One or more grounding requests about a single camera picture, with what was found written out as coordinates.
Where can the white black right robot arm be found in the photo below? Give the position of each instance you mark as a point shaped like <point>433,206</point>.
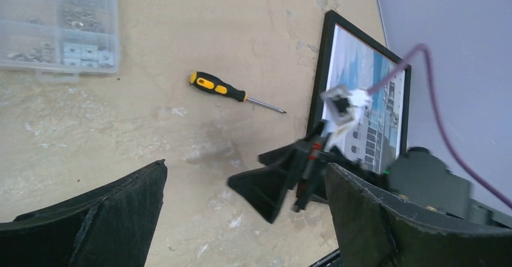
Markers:
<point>416,176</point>

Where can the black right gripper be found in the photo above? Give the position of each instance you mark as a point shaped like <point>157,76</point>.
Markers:
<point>265,188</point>

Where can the yellow black flathead screwdriver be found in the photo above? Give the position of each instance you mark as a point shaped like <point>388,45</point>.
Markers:
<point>215,86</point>

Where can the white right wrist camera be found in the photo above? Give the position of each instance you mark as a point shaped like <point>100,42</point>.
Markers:
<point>345,107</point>

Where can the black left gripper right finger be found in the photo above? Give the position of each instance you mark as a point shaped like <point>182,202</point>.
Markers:
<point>377,228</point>

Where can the black wooden picture frame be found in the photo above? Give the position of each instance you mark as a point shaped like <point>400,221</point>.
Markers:
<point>365,111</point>

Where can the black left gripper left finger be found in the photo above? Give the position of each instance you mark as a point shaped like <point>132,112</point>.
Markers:
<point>112,225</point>

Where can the clear plastic screw organizer box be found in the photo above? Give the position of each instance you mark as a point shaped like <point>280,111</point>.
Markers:
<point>68,37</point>

